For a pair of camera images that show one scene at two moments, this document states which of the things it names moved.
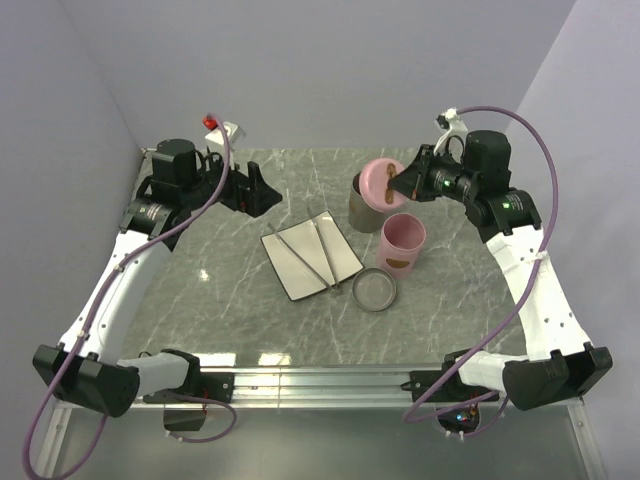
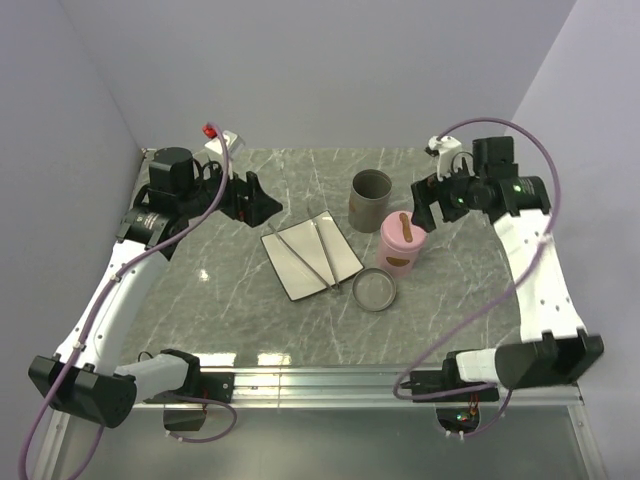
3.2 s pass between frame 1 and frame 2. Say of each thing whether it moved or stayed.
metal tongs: stayed
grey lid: stayed
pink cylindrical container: stayed
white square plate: stayed
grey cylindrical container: stayed
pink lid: moved
